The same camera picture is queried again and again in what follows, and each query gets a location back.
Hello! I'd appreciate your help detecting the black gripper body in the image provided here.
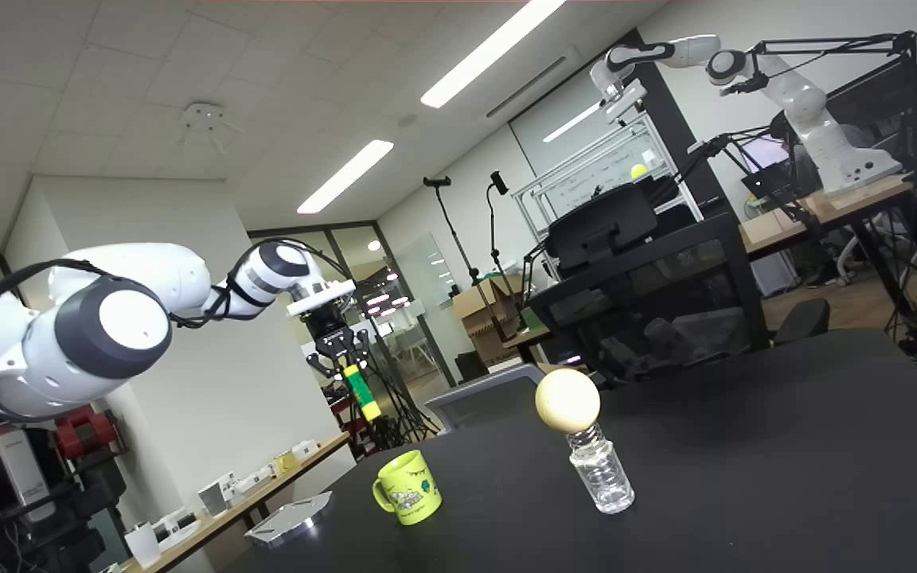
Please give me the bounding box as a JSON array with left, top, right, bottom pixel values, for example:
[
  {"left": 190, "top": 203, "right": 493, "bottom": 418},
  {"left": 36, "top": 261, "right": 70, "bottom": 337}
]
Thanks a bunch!
[{"left": 302, "top": 303, "right": 361, "bottom": 372}]

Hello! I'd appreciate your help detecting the green yellow glue stick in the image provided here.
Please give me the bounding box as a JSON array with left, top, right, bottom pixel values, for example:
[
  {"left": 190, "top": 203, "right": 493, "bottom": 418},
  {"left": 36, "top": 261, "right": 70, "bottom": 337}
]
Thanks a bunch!
[{"left": 340, "top": 362, "right": 383, "bottom": 424}]

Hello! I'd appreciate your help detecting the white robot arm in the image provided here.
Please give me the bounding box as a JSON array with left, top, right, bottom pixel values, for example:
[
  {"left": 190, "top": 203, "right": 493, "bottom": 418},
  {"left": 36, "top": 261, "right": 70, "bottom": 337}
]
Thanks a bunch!
[{"left": 0, "top": 237, "right": 353, "bottom": 421}]

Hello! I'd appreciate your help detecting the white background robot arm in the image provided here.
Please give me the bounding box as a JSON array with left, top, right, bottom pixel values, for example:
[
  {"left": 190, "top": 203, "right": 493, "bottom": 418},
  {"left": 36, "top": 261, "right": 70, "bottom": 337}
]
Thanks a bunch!
[{"left": 589, "top": 31, "right": 902, "bottom": 195}]

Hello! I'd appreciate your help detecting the yellow-green mug cup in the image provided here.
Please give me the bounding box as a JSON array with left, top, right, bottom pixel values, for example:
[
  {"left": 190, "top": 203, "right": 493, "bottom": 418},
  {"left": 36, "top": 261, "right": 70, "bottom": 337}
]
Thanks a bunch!
[{"left": 369, "top": 449, "right": 443, "bottom": 525}]

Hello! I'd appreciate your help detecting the wooden bench with boxes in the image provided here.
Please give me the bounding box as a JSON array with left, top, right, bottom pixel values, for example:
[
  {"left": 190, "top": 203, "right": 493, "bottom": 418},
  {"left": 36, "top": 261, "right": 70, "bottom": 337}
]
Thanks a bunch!
[{"left": 121, "top": 431, "right": 346, "bottom": 573}]

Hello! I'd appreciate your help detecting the white tray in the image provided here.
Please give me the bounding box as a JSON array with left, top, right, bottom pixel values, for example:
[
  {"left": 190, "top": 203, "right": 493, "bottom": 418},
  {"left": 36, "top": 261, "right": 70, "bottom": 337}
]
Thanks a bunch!
[{"left": 247, "top": 493, "right": 333, "bottom": 546}]

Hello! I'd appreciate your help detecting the pale yellow ball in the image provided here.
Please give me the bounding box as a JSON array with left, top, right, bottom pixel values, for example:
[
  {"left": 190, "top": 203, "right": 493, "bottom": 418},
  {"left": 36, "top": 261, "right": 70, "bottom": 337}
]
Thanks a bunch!
[{"left": 536, "top": 368, "right": 601, "bottom": 431}]

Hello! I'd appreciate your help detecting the red robot machine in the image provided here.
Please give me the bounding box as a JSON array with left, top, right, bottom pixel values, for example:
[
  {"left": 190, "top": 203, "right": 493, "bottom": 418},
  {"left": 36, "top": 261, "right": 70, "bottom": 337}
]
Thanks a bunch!
[{"left": 0, "top": 407, "right": 124, "bottom": 525}]

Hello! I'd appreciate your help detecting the black metal shelf rack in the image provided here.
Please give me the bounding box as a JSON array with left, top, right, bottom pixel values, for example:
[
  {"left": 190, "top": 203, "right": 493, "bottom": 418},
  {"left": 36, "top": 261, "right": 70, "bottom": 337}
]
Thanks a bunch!
[{"left": 520, "top": 42, "right": 772, "bottom": 389}]

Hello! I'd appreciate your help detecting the clear plastic bottle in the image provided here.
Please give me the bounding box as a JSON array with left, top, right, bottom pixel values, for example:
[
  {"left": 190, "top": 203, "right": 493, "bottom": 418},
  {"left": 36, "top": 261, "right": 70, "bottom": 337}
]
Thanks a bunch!
[{"left": 566, "top": 427, "right": 635, "bottom": 514}]

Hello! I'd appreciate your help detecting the wooden side table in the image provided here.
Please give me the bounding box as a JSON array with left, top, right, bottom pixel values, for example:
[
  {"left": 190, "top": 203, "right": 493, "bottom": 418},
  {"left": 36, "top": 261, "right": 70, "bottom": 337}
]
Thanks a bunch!
[{"left": 738, "top": 176, "right": 917, "bottom": 349}]

